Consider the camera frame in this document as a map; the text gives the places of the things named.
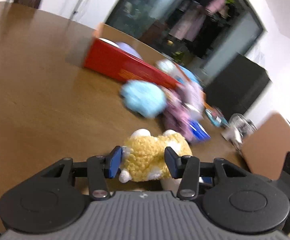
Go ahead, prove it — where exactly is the red cardboard box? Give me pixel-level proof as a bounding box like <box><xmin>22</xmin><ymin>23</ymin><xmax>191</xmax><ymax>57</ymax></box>
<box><xmin>83</xmin><ymin>23</ymin><xmax>179</xmax><ymax>89</ymax></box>

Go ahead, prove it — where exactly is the lavender plush roll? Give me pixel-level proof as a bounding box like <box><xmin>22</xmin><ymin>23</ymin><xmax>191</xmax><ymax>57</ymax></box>
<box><xmin>116</xmin><ymin>42</ymin><xmax>142</xmax><ymax>59</ymax></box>

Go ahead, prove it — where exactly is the yellow white plush toy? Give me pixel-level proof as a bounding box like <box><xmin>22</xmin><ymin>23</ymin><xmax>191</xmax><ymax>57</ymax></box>
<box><xmin>119</xmin><ymin>129</ymin><xmax>192</xmax><ymax>183</ymax></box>

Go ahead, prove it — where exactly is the hanging clothes rack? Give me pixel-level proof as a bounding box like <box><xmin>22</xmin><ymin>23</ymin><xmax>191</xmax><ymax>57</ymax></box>
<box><xmin>168</xmin><ymin>0</ymin><xmax>237</xmax><ymax>59</ymax></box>

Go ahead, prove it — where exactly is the light blue plush toy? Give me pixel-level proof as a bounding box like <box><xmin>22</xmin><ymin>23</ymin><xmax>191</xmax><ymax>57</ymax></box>
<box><xmin>120</xmin><ymin>80</ymin><xmax>167</xmax><ymax>118</ymax></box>

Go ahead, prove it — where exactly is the blue tissue pack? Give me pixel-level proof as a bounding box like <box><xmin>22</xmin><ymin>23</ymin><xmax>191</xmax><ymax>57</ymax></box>
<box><xmin>189</xmin><ymin>120</ymin><xmax>211</xmax><ymax>144</ymax></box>

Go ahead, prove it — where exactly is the pink satin cloth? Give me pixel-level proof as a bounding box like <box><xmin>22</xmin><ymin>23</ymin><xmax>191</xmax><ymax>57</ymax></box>
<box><xmin>162</xmin><ymin>82</ymin><xmax>204</xmax><ymax>144</ymax></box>

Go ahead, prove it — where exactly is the tan leather chair back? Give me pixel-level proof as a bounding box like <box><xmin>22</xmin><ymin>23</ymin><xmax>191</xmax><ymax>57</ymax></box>
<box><xmin>240</xmin><ymin>113</ymin><xmax>290</xmax><ymax>180</ymax></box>

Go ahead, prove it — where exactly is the blue plastic wipes bag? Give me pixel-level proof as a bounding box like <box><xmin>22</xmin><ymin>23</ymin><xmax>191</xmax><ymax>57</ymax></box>
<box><xmin>155</xmin><ymin>59</ymin><xmax>199</xmax><ymax>84</ymax></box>

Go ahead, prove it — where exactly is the teal snack packet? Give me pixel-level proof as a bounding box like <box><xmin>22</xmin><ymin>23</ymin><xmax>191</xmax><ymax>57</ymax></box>
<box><xmin>205</xmin><ymin>108</ymin><xmax>229</xmax><ymax>128</ymax></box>

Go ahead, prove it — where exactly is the white charger cable bundle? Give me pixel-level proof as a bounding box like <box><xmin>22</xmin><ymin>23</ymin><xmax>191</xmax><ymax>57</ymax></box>
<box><xmin>221</xmin><ymin>113</ymin><xmax>257</xmax><ymax>151</ymax></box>

